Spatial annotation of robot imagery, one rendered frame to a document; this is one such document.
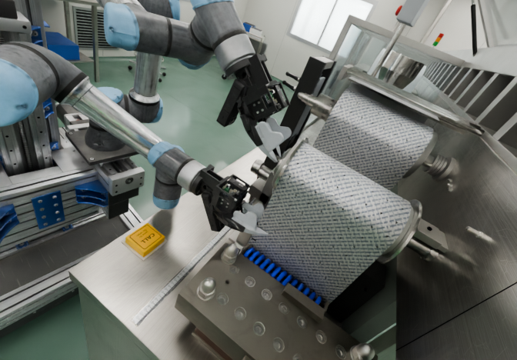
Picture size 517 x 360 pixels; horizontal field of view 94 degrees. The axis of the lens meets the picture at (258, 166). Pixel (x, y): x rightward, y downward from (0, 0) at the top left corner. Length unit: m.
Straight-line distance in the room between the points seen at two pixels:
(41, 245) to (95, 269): 0.96
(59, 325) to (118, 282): 0.98
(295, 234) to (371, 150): 0.30
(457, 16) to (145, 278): 5.96
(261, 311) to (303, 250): 0.15
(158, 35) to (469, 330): 0.67
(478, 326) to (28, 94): 0.78
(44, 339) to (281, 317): 1.28
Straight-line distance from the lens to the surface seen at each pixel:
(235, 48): 0.50
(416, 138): 0.70
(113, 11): 0.56
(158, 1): 0.95
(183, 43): 0.59
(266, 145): 0.51
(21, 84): 0.63
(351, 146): 0.69
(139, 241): 0.74
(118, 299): 0.69
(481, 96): 0.99
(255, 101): 0.50
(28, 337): 1.69
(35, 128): 1.20
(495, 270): 0.47
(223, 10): 0.53
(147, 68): 1.04
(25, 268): 1.61
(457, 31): 6.04
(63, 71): 0.74
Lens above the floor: 1.53
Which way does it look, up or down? 33 degrees down
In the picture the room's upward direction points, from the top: 23 degrees clockwise
